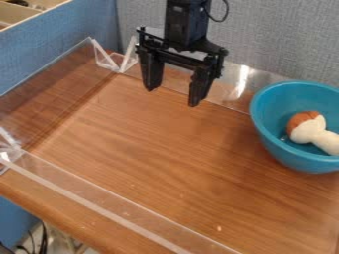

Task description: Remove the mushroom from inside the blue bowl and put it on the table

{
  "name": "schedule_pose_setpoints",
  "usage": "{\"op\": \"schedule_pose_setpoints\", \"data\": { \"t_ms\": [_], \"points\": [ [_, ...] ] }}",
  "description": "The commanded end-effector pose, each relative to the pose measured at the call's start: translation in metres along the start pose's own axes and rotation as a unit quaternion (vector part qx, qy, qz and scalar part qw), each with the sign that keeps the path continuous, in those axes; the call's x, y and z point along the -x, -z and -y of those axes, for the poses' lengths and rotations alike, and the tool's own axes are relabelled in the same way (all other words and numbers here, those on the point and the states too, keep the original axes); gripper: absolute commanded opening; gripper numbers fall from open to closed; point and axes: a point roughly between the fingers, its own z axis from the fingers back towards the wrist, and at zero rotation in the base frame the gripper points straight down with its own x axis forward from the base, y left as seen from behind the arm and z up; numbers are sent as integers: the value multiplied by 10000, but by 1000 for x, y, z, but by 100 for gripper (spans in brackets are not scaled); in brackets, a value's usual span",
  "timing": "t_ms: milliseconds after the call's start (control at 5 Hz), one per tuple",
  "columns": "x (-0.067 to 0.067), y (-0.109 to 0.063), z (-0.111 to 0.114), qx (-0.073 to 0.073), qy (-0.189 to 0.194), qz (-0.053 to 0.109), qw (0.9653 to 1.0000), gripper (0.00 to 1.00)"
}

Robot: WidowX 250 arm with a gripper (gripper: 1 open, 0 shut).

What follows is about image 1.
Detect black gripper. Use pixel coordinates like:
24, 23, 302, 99
136, 27, 230, 107

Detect blue plastic bowl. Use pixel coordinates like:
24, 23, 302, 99
250, 80, 339, 174

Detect plush mushroom toy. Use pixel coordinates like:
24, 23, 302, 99
286, 111, 339, 156

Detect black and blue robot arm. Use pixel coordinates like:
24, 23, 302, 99
136, 0, 231, 107

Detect clear acrylic back barrier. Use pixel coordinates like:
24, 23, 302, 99
127, 35, 339, 115

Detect clear acrylic barrier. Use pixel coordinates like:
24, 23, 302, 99
0, 38, 116, 150
127, 35, 339, 115
0, 150, 243, 254

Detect clear acrylic left barrier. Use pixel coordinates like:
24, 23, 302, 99
0, 38, 116, 150

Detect wooden shelf box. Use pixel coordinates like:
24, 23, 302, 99
0, 0, 74, 32

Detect clear acrylic front barrier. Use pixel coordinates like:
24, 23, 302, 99
0, 150, 243, 254

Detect clear acrylic corner bracket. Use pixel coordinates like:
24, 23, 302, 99
90, 36, 138, 73

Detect black cables under table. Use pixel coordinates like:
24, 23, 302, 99
0, 220, 51, 254

